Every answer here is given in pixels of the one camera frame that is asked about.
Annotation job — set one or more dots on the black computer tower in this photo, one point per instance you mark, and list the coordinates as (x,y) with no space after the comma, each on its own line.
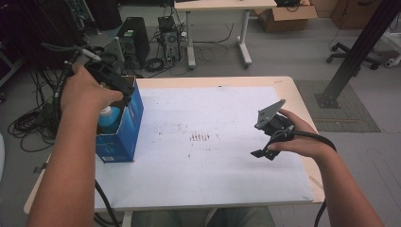
(135,38)

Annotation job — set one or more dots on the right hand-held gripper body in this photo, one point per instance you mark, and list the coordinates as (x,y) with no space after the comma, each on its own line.
(274,124)

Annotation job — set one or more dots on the white desk with metal legs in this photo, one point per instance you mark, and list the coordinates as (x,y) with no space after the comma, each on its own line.
(220,4)

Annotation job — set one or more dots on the white paper sheet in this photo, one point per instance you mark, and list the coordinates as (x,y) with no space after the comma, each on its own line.
(205,164)

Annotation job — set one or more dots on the open cardboard box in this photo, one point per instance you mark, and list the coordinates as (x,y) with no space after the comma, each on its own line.
(283,20)

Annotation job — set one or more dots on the blue bottle with white cap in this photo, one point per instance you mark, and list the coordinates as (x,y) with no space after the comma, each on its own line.
(108,118)

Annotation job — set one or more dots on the grey floor mat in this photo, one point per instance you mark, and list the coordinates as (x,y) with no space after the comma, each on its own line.
(346,116)

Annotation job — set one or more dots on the black metal post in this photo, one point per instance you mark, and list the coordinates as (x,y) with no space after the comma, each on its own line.
(362,41)

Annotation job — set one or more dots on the closed cardboard box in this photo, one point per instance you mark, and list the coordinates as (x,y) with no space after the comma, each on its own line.
(353,14)

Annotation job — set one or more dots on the person's left hand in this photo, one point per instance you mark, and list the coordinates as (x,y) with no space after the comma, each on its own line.
(83,93)

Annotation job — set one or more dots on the open computer case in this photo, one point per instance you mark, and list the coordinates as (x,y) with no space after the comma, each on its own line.
(170,39)

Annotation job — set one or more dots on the blue cardboard box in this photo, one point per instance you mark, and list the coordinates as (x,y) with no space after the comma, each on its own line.
(126,138)

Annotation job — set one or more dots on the black office chair base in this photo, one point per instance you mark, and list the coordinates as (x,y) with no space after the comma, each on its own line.
(342,50)

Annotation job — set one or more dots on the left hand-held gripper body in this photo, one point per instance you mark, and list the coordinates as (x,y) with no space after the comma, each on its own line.
(110,75)

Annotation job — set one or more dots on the person's right hand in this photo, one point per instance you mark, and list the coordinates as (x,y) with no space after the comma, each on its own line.
(302,145)

